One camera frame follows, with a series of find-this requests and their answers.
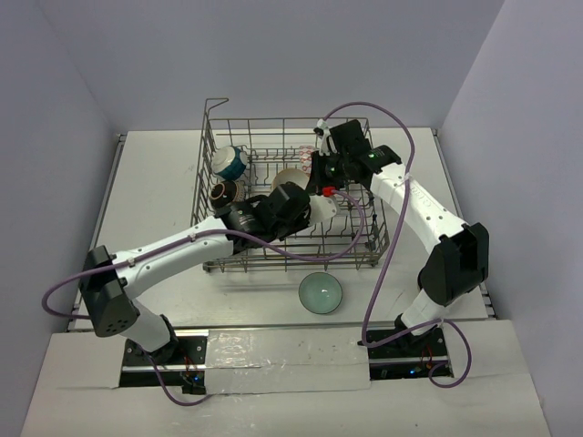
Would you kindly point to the aluminium mounting rail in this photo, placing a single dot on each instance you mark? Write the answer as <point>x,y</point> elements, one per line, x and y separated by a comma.
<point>205,331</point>

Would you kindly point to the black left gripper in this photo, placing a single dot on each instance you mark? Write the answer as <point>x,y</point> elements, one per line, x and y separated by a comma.
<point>301,208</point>

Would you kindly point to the white bowl orange rim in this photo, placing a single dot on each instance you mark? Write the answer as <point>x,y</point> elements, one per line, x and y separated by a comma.
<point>293,175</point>

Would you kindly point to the light green ceramic bowl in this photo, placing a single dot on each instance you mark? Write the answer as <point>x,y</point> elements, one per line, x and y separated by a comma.
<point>320,293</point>

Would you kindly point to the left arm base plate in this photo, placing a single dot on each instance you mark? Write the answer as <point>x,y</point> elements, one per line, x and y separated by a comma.
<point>181,365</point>

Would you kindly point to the brown rimmed cream bowl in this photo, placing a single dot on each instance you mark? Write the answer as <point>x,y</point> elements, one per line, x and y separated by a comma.
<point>226,192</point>

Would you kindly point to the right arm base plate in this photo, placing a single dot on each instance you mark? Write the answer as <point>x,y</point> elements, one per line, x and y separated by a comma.
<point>409,358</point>

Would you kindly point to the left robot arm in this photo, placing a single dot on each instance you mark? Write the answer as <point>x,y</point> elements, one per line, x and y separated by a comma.
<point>113,282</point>

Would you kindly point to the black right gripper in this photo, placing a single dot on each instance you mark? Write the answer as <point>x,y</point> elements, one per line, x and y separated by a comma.
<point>316,168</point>

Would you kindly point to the dark teal white bowl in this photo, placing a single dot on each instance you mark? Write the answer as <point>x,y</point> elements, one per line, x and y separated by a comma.
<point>229,163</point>

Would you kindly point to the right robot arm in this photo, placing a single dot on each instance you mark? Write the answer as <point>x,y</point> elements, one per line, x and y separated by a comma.
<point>457,252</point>

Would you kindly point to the grey wire dish rack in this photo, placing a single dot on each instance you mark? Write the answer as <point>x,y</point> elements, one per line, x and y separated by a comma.
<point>353,230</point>

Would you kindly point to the blue inside red patterned bowl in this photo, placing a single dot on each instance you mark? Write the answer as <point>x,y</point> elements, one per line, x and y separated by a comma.
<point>305,156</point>

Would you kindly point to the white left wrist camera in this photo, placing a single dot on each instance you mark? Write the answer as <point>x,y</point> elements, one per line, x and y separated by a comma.
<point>322,209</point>

